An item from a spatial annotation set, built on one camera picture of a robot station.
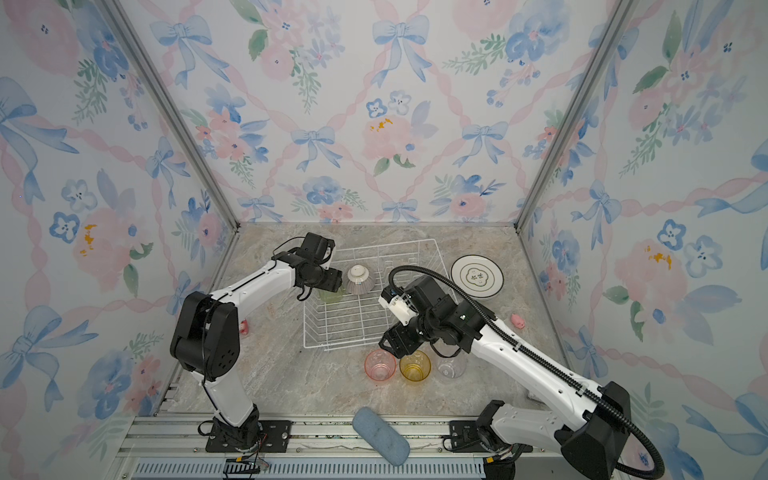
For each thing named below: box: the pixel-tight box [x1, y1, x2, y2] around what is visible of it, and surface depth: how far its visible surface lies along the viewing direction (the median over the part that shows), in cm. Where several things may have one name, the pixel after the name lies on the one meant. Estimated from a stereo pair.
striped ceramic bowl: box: [346, 264, 375, 295], surface depth 99 cm
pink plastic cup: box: [364, 349, 397, 381], surface depth 86 cm
